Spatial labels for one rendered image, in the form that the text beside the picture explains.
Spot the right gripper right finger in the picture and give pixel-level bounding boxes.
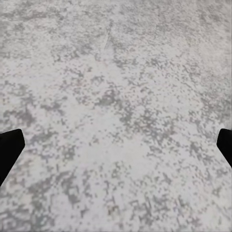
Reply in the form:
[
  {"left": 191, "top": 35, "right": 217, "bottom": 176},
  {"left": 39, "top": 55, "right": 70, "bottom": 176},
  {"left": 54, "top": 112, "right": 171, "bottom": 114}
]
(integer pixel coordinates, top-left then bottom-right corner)
[{"left": 217, "top": 128, "right": 232, "bottom": 167}]

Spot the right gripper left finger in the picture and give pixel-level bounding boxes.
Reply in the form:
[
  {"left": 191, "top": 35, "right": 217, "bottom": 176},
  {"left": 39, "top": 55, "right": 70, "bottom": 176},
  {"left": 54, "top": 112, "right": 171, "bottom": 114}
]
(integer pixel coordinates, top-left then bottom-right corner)
[{"left": 0, "top": 129, "right": 25, "bottom": 187}]

